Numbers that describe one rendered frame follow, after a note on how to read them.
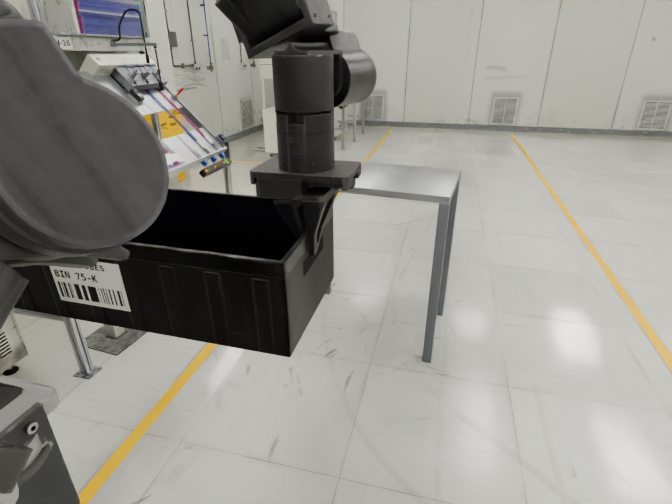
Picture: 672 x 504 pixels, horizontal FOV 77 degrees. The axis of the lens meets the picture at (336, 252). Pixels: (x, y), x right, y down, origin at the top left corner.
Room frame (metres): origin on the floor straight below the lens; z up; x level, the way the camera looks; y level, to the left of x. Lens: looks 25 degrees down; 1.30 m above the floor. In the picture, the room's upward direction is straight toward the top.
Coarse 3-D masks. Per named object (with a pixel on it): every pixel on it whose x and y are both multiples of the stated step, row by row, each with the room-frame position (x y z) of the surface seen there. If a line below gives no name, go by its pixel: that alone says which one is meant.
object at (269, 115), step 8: (264, 64) 5.86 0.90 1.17; (264, 72) 5.86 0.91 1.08; (272, 72) 5.83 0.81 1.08; (264, 88) 5.89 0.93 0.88; (264, 96) 5.88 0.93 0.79; (264, 104) 5.88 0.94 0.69; (264, 112) 5.87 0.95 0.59; (272, 112) 5.84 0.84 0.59; (344, 112) 6.33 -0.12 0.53; (264, 120) 5.87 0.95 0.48; (272, 120) 5.84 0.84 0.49; (344, 120) 6.34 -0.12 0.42; (264, 128) 5.87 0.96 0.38; (272, 128) 5.84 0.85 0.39; (336, 128) 6.35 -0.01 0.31; (344, 128) 6.34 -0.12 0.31; (264, 136) 5.87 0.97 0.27; (272, 136) 5.85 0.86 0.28; (344, 136) 6.35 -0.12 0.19; (272, 144) 5.85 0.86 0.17; (344, 144) 6.35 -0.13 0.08; (272, 152) 5.85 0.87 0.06
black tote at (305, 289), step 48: (192, 192) 0.56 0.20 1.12; (144, 240) 0.59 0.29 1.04; (192, 240) 0.57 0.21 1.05; (240, 240) 0.55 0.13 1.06; (288, 240) 0.53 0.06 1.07; (48, 288) 0.43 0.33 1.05; (96, 288) 0.41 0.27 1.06; (144, 288) 0.39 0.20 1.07; (192, 288) 0.38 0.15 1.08; (240, 288) 0.36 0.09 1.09; (288, 288) 0.36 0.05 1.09; (192, 336) 0.38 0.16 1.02; (240, 336) 0.37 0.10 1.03; (288, 336) 0.35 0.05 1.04
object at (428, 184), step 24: (384, 168) 2.00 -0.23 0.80; (408, 168) 2.00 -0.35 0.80; (432, 168) 2.00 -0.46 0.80; (360, 192) 1.68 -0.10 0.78; (384, 192) 1.65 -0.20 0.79; (408, 192) 1.62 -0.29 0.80; (432, 192) 1.62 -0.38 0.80; (456, 192) 1.94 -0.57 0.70; (432, 264) 1.57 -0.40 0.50; (432, 288) 1.57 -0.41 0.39; (432, 312) 1.56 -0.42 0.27; (432, 336) 1.56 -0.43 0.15
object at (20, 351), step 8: (8, 320) 1.52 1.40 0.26; (8, 328) 1.50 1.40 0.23; (16, 328) 1.54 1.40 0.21; (0, 336) 1.47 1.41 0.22; (8, 336) 1.49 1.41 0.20; (16, 336) 1.52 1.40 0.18; (0, 344) 1.45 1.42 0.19; (8, 344) 1.48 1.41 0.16; (16, 344) 1.51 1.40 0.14; (24, 344) 1.54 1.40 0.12; (0, 352) 1.44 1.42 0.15; (8, 352) 1.48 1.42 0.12; (16, 352) 1.50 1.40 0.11; (24, 352) 1.53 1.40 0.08; (0, 360) 1.43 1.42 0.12; (8, 360) 1.46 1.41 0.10; (16, 360) 1.49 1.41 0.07; (0, 368) 1.42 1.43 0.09
